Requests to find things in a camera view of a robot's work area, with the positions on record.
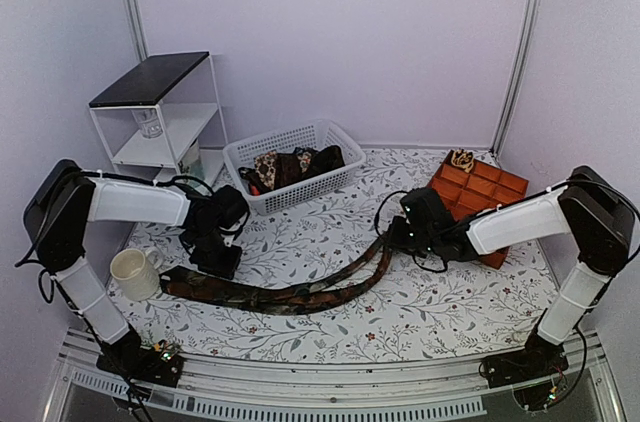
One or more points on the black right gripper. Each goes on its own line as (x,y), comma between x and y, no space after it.
(395,236)

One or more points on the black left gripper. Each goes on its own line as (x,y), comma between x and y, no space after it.
(226,270)

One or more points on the green brown patterned tie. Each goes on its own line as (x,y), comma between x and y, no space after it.
(299,299)

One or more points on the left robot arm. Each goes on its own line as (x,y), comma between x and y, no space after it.
(70,199)

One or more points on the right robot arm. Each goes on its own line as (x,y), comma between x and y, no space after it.
(601,222)

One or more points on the orange compartment tray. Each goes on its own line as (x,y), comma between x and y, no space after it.
(475,202)

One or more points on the floral table mat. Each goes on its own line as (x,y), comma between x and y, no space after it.
(418,311)

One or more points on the cream ceramic mug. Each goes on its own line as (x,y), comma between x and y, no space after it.
(136,272)

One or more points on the rolled beige patterned tie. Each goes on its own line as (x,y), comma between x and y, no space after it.
(462,159)

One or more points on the cream paisley tie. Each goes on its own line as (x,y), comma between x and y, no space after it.
(265,167)

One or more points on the dark red patterned tie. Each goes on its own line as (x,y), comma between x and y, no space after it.
(289,170)

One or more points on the black shiny tie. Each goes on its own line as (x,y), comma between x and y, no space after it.
(324,161)

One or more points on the white shelf with black top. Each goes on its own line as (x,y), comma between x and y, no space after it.
(182,88)

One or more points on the clear drinking glass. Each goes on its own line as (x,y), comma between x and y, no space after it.
(148,123)

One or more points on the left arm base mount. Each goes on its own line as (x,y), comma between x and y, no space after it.
(160,364)

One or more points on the metal front rail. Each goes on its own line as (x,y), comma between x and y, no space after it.
(223,389)

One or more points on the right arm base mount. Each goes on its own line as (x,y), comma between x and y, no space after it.
(543,366)

